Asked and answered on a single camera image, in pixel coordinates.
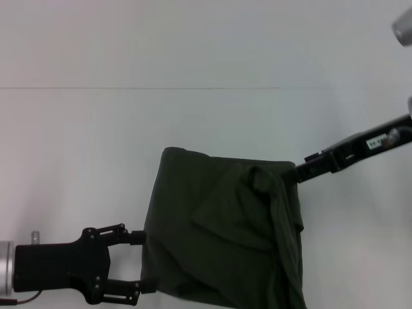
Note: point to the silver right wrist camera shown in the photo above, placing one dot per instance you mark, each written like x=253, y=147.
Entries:
x=402, y=27

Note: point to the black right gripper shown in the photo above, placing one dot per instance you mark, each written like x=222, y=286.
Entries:
x=373, y=145

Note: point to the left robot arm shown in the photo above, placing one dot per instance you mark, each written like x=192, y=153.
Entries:
x=5, y=268

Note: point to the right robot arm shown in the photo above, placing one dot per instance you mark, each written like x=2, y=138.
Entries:
x=410, y=106

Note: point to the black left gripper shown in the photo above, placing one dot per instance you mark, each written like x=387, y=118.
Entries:
x=61, y=264

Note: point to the dark green t-shirt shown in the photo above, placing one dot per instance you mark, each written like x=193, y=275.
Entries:
x=225, y=231

